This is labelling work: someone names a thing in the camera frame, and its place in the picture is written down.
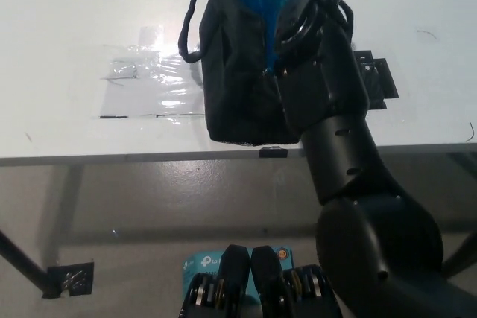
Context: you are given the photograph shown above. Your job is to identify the black fabric tote bag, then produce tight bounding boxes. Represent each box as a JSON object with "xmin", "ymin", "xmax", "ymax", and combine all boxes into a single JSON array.
[{"xmin": 177, "ymin": 0, "xmax": 355, "ymax": 147}]

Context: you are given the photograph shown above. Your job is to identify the black robot body blocks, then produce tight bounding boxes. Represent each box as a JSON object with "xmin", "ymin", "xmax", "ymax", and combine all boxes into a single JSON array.
[{"xmin": 180, "ymin": 245, "xmax": 342, "ymax": 318}]

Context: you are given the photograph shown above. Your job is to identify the large black tape patch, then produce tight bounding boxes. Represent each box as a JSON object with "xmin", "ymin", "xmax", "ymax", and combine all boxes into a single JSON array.
[{"xmin": 353, "ymin": 49, "xmax": 399, "ymax": 110}]

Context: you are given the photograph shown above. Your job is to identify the clear plastic sheet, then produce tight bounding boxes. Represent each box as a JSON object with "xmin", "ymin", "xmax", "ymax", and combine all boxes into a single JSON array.
[{"xmin": 24, "ymin": 25, "xmax": 209, "ymax": 140}]

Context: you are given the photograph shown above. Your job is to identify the small black tape strip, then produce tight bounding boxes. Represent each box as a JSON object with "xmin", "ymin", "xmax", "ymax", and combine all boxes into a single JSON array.
[{"xmin": 258, "ymin": 144, "xmax": 289, "ymax": 159}]

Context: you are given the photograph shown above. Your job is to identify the teal tp-link box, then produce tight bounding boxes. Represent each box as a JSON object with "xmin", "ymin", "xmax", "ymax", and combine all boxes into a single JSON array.
[{"xmin": 182, "ymin": 246, "xmax": 295, "ymax": 304}]

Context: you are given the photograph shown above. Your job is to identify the black table leg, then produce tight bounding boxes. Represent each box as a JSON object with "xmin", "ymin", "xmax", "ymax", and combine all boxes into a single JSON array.
[
  {"xmin": 441, "ymin": 232, "xmax": 477, "ymax": 278},
  {"xmin": 0, "ymin": 228, "xmax": 63, "ymax": 296}
]

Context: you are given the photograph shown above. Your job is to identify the black floor tape patch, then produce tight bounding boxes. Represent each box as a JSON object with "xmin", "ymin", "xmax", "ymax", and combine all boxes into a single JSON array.
[{"xmin": 41, "ymin": 261, "xmax": 95, "ymax": 299}]

